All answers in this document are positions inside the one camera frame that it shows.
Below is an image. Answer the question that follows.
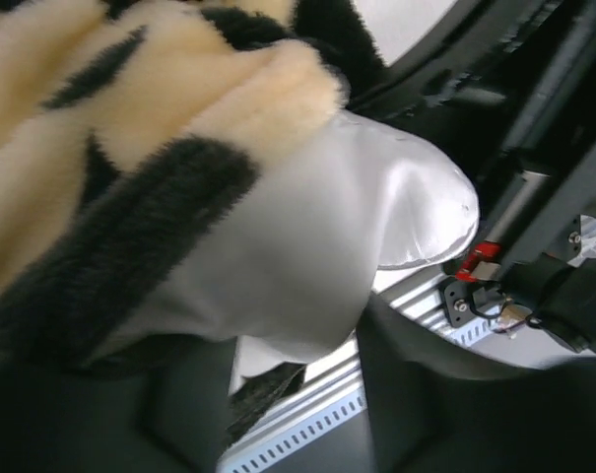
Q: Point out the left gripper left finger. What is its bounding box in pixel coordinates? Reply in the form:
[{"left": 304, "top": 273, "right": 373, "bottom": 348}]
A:
[{"left": 0, "top": 344, "right": 235, "bottom": 472}]

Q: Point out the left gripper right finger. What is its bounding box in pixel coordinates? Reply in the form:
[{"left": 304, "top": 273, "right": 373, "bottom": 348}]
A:
[{"left": 361, "top": 295, "right": 596, "bottom": 472}]

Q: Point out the white pillow insert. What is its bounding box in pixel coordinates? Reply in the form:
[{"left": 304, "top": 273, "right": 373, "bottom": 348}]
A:
[{"left": 100, "top": 111, "right": 480, "bottom": 387}]

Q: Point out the black beige patterned pillowcase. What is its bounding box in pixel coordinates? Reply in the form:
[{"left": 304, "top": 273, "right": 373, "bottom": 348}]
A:
[{"left": 0, "top": 1, "right": 386, "bottom": 368}]

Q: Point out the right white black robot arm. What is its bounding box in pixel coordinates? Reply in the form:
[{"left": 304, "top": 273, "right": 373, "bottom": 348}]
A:
[{"left": 351, "top": 1, "right": 596, "bottom": 354}]

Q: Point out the aluminium mounting rail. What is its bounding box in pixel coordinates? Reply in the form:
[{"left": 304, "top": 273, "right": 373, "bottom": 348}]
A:
[{"left": 218, "top": 216, "right": 596, "bottom": 473}]

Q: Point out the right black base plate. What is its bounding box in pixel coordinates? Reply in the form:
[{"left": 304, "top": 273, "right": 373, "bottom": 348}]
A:
[{"left": 439, "top": 278, "right": 506, "bottom": 328}]

